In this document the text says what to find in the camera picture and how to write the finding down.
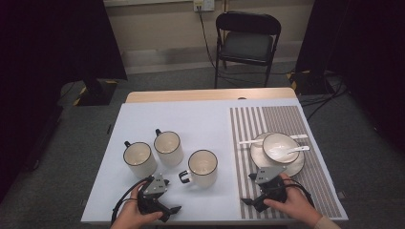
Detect white bowl dark rim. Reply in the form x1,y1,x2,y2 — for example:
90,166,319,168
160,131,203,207
262,132,301,165

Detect left hand-held gripper cable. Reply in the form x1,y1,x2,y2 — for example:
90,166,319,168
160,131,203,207
110,177,151,224

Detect white mug black handle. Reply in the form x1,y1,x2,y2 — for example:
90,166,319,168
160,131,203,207
178,149,220,189
153,128,185,168
122,140,159,179

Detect black curtain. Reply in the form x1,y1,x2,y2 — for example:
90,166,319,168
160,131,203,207
0,0,128,201
294,0,405,154

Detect hand-held gripper cable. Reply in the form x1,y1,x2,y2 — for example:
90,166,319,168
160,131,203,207
282,177,316,208
110,177,151,224

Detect white wall socket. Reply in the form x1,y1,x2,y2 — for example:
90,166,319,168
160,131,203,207
193,0,216,13

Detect black folding chair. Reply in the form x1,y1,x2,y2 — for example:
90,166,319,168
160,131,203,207
214,10,283,90

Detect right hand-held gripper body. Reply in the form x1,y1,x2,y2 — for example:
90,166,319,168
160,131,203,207
241,166,288,214

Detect pale blue table mat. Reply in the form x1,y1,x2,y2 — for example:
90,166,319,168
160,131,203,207
80,97,349,223

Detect black stand base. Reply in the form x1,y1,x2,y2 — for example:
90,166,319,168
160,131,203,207
75,78,118,107
287,70,335,96

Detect white plate dark rim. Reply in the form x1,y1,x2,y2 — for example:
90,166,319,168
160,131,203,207
249,132,306,177

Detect grey striped placemat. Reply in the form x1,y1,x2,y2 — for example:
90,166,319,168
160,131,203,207
229,105,344,220

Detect person's left hand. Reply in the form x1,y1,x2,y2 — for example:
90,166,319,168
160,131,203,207
109,183,164,229

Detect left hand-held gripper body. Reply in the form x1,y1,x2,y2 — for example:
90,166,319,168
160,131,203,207
138,173,182,223

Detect black floor cables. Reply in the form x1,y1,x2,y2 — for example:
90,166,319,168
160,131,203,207
299,74,349,122

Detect white ceramic spoon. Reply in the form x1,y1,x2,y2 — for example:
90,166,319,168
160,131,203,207
276,145,310,157

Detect right hand-held gripper cable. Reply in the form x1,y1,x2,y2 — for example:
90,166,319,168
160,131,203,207
282,177,316,208

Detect black wall socket cable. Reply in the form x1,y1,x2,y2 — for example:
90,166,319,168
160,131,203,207
197,5,225,75

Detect person's right hand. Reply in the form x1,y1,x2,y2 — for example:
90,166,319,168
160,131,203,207
263,173,323,228

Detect white long-handled utensil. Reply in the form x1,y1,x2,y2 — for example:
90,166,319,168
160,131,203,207
238,134,309,146

